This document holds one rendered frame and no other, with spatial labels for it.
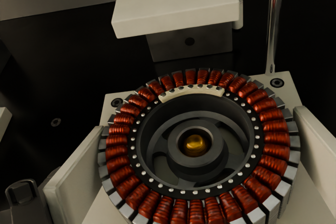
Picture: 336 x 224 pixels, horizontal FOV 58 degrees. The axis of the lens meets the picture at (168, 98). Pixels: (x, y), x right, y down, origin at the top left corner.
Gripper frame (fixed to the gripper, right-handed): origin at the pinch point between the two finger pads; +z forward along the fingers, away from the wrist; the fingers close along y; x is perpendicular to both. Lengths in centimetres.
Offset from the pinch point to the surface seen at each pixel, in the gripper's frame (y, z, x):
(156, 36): -3.1, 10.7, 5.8
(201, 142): 0.3, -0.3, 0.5
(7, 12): -24.1, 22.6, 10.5
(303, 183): 5.9, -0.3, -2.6
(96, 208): -6.6, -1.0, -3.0
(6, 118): -16.9, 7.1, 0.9
